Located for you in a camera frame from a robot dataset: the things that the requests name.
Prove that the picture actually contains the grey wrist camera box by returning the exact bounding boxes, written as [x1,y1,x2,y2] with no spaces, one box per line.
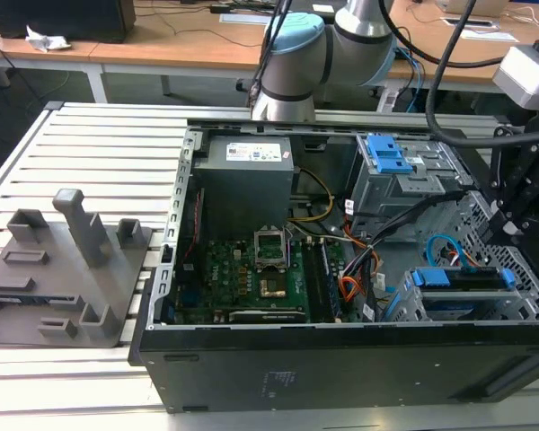
[492,43,539,109]

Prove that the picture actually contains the metal socket cover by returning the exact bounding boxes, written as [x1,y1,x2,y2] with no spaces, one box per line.
[253,228,289,270]

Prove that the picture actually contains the thin red wire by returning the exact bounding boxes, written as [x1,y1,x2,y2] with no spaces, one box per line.
[186,188,206,259]

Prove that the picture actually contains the CPU socket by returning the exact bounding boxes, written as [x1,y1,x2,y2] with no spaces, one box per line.
[259,277,287,300]

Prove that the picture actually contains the black graphics card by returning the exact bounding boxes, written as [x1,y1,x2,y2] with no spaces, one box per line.
[227,308,307,323]

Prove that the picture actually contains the crumpled white paper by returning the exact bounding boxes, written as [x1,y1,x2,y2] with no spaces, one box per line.
[25,24,72,52]

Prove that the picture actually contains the wooden desk white frame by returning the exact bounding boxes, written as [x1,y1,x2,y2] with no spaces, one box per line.
[385,0,539,113]
[0,0,270,105]

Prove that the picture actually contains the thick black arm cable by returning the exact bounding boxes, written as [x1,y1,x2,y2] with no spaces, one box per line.
[424,0,529,148]
[377,0,507,69]

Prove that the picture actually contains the hard disk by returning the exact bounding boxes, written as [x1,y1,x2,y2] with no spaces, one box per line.
[411,266,517,316]

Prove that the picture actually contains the blue disk wire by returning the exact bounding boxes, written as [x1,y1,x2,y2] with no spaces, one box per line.
[425,233,482,273]

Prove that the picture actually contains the orange wire bundle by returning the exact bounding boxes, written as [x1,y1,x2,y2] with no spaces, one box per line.
[339,250,383,303]

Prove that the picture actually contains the black box on desk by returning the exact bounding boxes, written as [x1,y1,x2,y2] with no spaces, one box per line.
[0,0,137,45]

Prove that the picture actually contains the RAM stick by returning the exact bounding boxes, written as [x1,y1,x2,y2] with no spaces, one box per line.
[319,242,342,318]

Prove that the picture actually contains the grey parts rack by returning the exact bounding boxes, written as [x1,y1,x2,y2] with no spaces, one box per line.
[0,188,155,349]

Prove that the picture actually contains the white paper sheet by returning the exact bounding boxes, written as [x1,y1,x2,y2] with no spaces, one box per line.
[218,13,271,26]
[455,27,520,44]

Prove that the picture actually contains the yellow wire bundle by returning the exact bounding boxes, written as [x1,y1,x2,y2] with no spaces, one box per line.
[288,168,334,224]

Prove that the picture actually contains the grey metal disk bay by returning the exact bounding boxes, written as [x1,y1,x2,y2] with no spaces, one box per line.
[385,267,539,322]

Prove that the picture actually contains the cardboard box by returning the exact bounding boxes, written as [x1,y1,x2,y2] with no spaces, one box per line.
[444,0,508,14]

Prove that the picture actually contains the green motherboard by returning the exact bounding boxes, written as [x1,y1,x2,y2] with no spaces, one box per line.
[170,237,342,324]

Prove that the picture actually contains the black cable bundle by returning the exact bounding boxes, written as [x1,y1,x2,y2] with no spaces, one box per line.
[340,188,469,315]

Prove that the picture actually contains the black open PC case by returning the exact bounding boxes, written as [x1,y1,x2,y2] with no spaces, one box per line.
[128,117,539,414]

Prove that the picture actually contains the blue cables behind arm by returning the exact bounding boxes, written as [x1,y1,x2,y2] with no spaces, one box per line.
[395,47,427,113]

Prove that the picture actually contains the grey metal drive cage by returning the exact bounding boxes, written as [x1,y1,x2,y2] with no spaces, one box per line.
[348,133,477,225]

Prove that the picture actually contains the grey power supply unit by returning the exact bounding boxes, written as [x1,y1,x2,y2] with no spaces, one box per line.
[191,136,295,234]

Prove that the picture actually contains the blue empty disk carrier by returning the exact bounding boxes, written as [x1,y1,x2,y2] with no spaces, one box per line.
[367,134,414,175]

